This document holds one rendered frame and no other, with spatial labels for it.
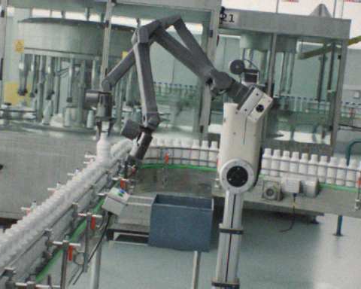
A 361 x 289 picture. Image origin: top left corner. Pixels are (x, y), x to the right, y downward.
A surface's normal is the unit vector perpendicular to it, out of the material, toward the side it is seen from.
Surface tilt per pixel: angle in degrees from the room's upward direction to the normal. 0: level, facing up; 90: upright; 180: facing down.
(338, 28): 90
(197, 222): 90
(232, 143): 101
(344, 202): 90
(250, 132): 90
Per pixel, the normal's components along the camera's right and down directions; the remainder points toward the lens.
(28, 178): -0.04, 0.11
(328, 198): -0.35, 0.07
